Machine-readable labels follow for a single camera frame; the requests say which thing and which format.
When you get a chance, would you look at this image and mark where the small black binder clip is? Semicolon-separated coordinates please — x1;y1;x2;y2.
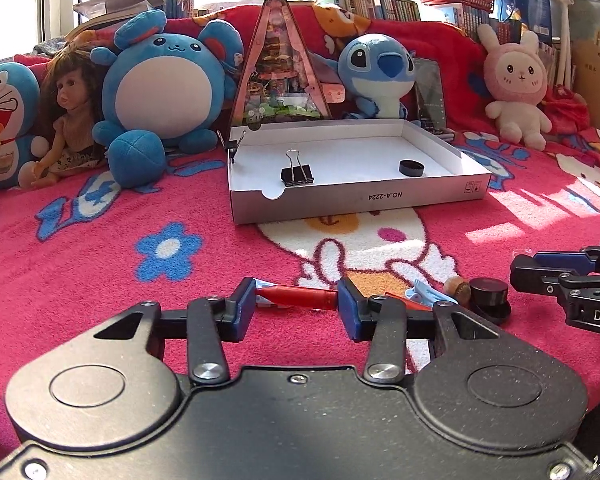
218;129;247;164

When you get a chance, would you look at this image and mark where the white cardboard box tray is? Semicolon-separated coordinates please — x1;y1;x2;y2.
227;119;491;224

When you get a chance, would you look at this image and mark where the brown acorn nut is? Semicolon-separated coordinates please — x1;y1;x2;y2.
443;275;471;307

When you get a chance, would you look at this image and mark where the light blue oval hair clip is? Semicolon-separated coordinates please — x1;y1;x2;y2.
256;280;277;308

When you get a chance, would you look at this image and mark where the blue round mouse plush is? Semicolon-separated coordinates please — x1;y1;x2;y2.
90;10;244;188

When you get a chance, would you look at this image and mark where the pink bunny plush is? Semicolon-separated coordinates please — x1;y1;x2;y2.
477;24;553;151

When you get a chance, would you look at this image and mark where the red cartoon blanket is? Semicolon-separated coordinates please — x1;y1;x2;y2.
0;3;600;461

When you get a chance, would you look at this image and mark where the pink triangular diorama house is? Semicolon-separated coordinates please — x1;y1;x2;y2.
230;0;342;129

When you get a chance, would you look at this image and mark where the brown haired doll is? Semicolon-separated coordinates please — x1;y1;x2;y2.
32;44;105;188

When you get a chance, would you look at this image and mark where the Doraemon plush toy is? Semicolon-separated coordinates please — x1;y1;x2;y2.
0;62;50;190

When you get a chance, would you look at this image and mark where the red plastic clip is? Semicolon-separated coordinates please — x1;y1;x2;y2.
386;292;431;312
257;285;338;311

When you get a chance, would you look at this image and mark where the black round cap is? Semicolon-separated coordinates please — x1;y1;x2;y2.
399;159;425;178
468;278;512;325

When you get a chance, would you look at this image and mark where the light blue duckbill hair clip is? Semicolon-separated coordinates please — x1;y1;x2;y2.
405;280;457;308

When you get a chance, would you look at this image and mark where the blue Stitch plush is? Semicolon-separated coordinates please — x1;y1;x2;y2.
311;34;416;120

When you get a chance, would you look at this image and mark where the large black binder clip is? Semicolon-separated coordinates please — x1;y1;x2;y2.
280;148;314;188

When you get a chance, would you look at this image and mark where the black smartphone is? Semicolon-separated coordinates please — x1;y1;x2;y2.
414;58;455;142

